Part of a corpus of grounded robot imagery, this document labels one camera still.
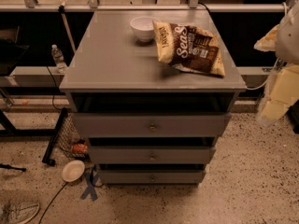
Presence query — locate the grey top drawer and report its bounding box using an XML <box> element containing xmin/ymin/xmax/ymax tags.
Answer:
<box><xmin>73</xmin><ymin>113</ymin><xmax>231</xmax><ymax>138</ymax></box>

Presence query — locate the grey bottom drawer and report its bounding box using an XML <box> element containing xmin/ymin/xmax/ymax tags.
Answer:
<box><xmin>99</xmin><ymin>170</ymin><xmax>206</xmax><ymax>185</ymax></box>

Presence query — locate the orange can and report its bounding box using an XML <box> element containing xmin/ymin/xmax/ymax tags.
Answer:
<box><xmin>71</xmin><ymin>144</ymin><xmax>87</xmax><ymax>154</ymax></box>

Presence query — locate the grey drawer cabinet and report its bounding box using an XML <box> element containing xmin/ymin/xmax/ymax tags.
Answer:
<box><xmin>60</xmin><ymin>10</ymin><xmax>246</xmax><ymax>174</ymax></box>

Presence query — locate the grey middle drawer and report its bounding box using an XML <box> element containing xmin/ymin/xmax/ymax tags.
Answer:
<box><xmin>89</xmin><ymin>147</ymin><xmax>216</xmax><ymax>164</ymax></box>

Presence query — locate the grey sneaker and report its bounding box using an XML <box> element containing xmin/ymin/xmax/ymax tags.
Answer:
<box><xmin>0</xmin><ymin>202</ymin><xmax>40</xmax><ymax>224</ymax></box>

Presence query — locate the black floor cable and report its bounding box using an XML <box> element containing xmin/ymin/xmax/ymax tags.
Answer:
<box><xmin>37</xmin><ymin>181</ymin><xmax>69</xmax><ymax>224</ymax></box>

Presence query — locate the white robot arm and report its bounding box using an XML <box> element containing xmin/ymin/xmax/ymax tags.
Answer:
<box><xmin>254</xmin><ymin>1</ymin><xmax>299</xmax><ymax>125</ymax></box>

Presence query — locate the wire mesh basket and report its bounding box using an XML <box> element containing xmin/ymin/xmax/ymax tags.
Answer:
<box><xmin>56</xmin><ymin>114</ymin><xmax>88</xmax><ymax>159</ymax></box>

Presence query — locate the small cream plate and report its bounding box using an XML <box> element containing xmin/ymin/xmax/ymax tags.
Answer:
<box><xmin>62</xmin><ymin>160</ymin><xmax>85</xmax><ymax>182</ymax></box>

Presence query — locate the black metal bar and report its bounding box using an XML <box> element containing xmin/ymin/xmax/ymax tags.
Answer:
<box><xmin>42</xmin><ymin>108</ymin><xmax>67</xmax><ymax>166</ymax></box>

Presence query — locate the brown yellow chip bag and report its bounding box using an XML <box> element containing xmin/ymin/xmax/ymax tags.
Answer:
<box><xmin>153</xmin><ymin>21</ymin><xmax>225</xmax><ymax>77</ymax></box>

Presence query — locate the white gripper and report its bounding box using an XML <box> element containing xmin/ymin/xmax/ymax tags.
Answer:
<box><xmin>254</xmin><ymin>25</ymin><xmax>299</xmax><ymax>124</ymax></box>

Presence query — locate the white cable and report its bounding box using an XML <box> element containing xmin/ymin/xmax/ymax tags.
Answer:
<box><xmin>246</xmin><ymin>2</ymin><xmax>289</xmax><ymax>91</ymax></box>

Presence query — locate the white ceramic bowl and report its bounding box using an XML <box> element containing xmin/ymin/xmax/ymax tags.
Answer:
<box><xmin>130</xmin><ymin>16</ymin><xmax>159</xmax><ymax>42</ymax></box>

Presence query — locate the grey drawer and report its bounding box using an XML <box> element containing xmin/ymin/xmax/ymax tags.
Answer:
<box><xmin>73</xmin><ymin>113</ymin><xmax>231</xmax><ymax>138</ymax></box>
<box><xmin>99</xmin><ymin>170</ymin><xmax>206</xmax><ymax>185</ymax></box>
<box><xmin>89</xmin><ymin>147</ymin><xmax>216</xmax><ymax>164</ymax></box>

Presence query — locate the clear plastic water bottle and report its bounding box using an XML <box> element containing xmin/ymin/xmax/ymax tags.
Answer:
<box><xmin>51</xmin><ymin>44</ymin><xmax>67</xmax><ymax>74</ymax></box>

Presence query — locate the black rod on floor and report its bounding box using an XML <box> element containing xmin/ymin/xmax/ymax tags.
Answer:
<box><xmin>0</xmin><ymin>163</ymin><xmax>26</xmax><ymax>172</ymax></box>

